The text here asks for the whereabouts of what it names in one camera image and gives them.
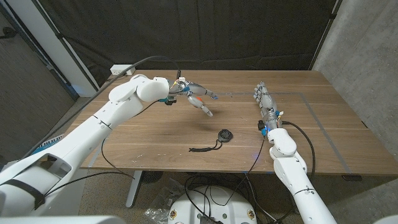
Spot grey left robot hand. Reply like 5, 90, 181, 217
167, 77, 219, 118

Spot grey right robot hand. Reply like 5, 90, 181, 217
253, 81, 284, 133

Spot black stopwatch with lanyard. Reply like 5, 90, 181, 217
188, 129, 234, 153

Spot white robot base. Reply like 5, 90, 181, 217
167, 185, 258, 224

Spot black backdrop curtain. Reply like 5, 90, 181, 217
36, 0, 340, 88

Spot grey tape rectangle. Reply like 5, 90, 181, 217
93, 91, 352, 174

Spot white power strip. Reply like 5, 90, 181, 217
109, 64, 136, 77

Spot black backdrop stand pole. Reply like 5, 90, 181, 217
30, 0, 100, 91
308, 0, 343, 71

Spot black round floor object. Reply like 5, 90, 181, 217
140, 170, 164, 184

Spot white table leg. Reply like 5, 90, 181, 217
126, 170, 143, 208

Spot clear plastic bag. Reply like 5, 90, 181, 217
144, 179, 186, 224

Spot blue booklet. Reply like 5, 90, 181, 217
30, 133, 65, 156

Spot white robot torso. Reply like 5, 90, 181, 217
0, 215, 127, 224

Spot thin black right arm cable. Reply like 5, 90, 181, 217
244, 136, 266, 175

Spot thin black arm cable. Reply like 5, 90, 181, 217
45, 100, 160, 197
244, 136, 266, 175

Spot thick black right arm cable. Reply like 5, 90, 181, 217
282, 121, 317, 181

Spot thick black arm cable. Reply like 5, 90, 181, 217
21, 55, 182, 159
282, 121, 317, 181

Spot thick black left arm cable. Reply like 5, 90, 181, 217
21, 55, 182, 159

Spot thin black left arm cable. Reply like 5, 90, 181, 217
45, 100, 160, 197

